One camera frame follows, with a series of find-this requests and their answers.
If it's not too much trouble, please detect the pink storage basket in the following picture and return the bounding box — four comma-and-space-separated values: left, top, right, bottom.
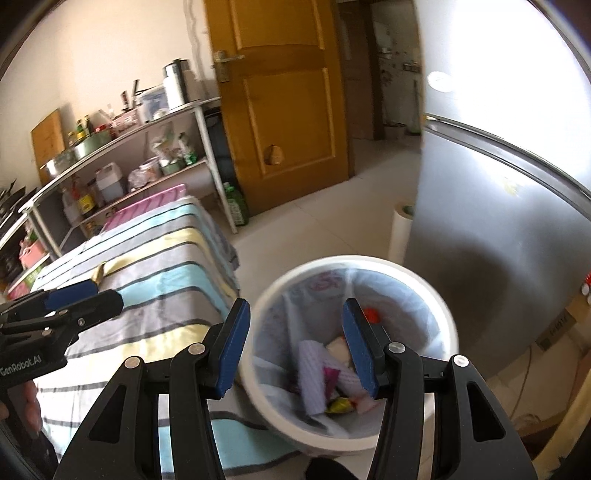
19, 239, 47, 270

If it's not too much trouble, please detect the white metal shelf rack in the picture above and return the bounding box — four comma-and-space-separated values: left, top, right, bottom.
22, 97, 238, 260

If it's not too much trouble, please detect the olive printed wrapper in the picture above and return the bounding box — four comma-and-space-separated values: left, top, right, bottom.
325, 397, 356, 415

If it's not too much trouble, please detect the green plastic bottle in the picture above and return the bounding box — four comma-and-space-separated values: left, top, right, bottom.
223, 182, 249, 226

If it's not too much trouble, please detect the wooden cutting board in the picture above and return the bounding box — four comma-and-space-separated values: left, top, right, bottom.
31, 109, 65, 185

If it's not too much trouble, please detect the white towel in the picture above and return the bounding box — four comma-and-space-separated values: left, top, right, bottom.
297, 340, 328, 416

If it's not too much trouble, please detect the white bin liner bag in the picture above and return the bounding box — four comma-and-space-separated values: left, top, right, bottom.
254, 268, 447, 439

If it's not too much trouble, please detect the white round trash bin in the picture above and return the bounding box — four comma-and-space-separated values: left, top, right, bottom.
238, 254, 461, 458

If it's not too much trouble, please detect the steel basin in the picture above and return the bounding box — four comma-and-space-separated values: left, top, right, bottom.
41, 149, 77, 179

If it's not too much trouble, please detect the clear plastic storage box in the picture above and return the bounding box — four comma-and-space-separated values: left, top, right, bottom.
136, 85, 169, 124

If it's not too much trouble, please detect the wooden door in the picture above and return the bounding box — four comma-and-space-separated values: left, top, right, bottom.
204, 0, 353, 215

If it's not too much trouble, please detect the white oil jug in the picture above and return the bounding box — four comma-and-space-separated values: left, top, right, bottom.
95, 162, 126, 203

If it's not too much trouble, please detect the sauce bottle yellow label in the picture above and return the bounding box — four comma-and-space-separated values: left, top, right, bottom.
72, 176, 97, 218

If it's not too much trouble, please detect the striped tablecloth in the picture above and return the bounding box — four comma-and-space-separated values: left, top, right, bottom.
32, 196, 310, 479

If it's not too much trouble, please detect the silver refrigerator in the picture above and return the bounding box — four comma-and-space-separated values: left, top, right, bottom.
405, 1, 590, 377

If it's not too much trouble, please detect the green bowl on shelf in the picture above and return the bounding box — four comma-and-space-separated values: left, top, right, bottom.
73, 129, 112, 160

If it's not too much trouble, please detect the white electric kettle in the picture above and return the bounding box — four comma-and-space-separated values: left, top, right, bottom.
162, 59, 199, 110

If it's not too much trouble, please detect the white plastic bag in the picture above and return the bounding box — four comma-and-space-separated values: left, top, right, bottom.
337, 367, 383, 414

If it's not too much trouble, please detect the magenta snack wrapper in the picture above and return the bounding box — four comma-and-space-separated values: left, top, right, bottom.
322, 367, 341, 398

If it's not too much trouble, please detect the red plastic trash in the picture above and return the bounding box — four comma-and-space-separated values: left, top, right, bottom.
363, 308, 381, 324

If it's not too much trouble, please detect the pink utensil basket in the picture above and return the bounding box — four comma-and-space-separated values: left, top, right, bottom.
111, 109, 141, 136

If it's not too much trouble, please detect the person's left hand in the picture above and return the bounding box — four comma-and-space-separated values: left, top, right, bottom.
8, 381, 42, 437

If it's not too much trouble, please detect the white paper roll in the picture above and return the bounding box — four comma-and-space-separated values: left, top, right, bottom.
388, 203, 415, 264

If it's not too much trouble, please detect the cardboard box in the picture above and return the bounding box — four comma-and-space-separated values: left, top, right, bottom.
536, 295, 590, 352

